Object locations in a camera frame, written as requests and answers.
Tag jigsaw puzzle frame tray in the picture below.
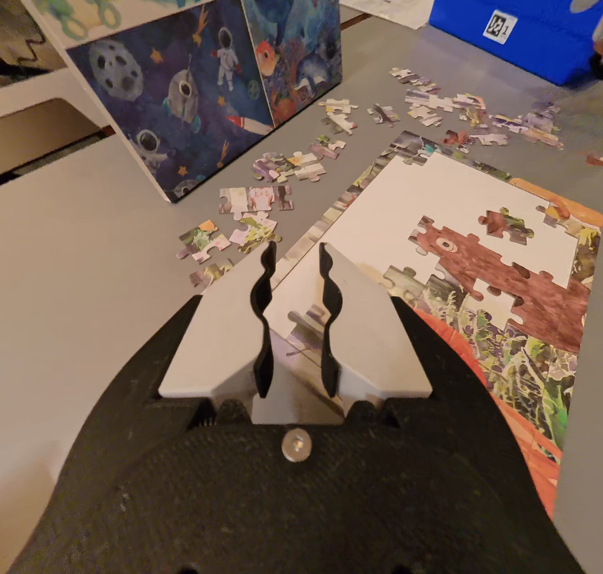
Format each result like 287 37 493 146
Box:
264 131 603 520

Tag illustrated puzzle box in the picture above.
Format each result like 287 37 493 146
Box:
9 0 342 204

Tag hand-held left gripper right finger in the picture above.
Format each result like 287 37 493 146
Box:
319 243 433 404

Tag brown green puzzle piece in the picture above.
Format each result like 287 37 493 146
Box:
478 207 535 246

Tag grey teal puzzle piece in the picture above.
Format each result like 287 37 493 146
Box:
400 145 436 166

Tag white printed tag sticker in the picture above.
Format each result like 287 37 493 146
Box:
483 9 518 44

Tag blue plastic bin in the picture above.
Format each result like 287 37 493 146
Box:
428 0 599 86

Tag scattered loose jigsaw pieces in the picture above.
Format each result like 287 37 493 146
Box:
177 68 603 287

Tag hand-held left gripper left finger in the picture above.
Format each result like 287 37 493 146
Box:
158 241 278 403

